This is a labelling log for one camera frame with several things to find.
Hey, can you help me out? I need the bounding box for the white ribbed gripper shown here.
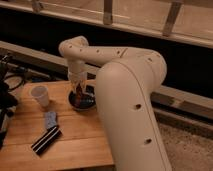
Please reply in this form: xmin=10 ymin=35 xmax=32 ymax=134
xmin=68 ymin=60 xmax=87 ymax=95

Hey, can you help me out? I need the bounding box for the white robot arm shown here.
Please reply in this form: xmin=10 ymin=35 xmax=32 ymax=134
xmin=59 ymin=36 xmax=172 ymax=171

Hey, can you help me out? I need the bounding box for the dark ceramic bowl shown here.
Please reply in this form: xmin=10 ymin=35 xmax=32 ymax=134
xmin=68 ymin=85 xmax=96 ymax=110

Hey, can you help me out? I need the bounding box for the white plastic cup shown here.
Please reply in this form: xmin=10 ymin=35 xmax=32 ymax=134
xmin=30 ymin=86 xmax=49 ymax=107

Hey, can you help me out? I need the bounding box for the small blue sponge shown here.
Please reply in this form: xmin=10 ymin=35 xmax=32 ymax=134
xmin=44 ymin=111 xmax=57 ymax=129

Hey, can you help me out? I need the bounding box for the black white striped block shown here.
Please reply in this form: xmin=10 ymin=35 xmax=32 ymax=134
xmin=31 ymin=126 xmax=61 ymax=155

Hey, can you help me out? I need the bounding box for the black equipment with cables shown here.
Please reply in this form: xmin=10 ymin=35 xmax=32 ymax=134
xmin=0 ymin=55 xmax=18 ymax=149

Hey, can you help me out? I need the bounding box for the metal window frame rail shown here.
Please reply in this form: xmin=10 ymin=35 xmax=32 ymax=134
xmin=0 ymin=0 xmax=213 ymax=48

